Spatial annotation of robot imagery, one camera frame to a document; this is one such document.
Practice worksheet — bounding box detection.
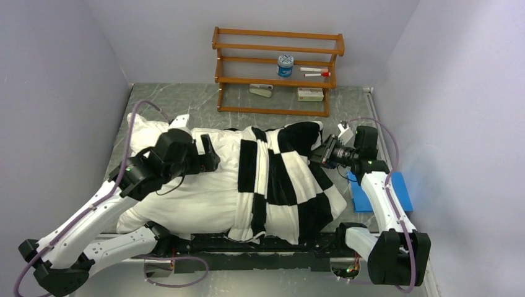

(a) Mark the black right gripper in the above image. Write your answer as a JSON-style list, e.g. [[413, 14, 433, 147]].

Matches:
[[303, 133, 358, 169]]

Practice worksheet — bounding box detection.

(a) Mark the white pillow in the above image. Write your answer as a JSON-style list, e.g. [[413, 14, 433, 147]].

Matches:
[[116, 127, 253, 235]]

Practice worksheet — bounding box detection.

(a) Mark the black white checkered pillowcase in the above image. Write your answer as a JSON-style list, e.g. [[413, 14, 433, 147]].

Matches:
[[225, 121, 347, 245]]

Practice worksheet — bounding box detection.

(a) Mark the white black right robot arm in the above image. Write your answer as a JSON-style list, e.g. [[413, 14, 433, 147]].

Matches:
[[310, 126, 431, 293]]

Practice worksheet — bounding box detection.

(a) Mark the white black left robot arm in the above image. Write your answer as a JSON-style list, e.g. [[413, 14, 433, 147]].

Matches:
[[19, 128, 220, 296]]

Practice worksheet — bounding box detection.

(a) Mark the small white red box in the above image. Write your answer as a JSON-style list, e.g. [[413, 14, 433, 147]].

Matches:
[[297, 87, 324, 102]]

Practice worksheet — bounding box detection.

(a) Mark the blue foam block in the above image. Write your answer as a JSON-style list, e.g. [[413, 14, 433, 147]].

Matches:
[[346, 171, 413, 213]]

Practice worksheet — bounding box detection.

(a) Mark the red capped marker pen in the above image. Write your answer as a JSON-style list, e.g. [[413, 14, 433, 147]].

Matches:
[[304, 72, 331, 77]]

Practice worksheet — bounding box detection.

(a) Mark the white marker pen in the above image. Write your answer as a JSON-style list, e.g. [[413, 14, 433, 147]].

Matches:
[[300, 67, 329, 72]]

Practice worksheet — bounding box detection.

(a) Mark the wooden shelf rack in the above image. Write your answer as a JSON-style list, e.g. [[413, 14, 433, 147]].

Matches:
[[212, 27, 345, 117]]

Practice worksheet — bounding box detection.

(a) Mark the blue white round jar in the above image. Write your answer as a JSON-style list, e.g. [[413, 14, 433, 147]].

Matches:
[[277, 54, 294, 77]]

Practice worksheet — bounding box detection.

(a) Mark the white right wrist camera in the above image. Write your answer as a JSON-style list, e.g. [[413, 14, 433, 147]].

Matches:
[[337, 121, 354, 145]]

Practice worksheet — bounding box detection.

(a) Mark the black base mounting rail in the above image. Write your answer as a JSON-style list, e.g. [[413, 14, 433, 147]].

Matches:
[[147, 231, 362, 278]]

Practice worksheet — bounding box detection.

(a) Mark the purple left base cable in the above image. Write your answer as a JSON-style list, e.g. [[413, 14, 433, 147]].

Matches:
[[139, 254, 210, 290]]

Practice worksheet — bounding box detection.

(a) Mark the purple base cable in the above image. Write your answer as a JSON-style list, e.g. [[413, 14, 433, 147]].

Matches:
[[330, 256, 372, 286], [139, 254, 210, 290]]

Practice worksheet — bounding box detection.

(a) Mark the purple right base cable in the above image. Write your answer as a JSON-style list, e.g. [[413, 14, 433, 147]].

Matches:
[[330, 256, 372, 286]]

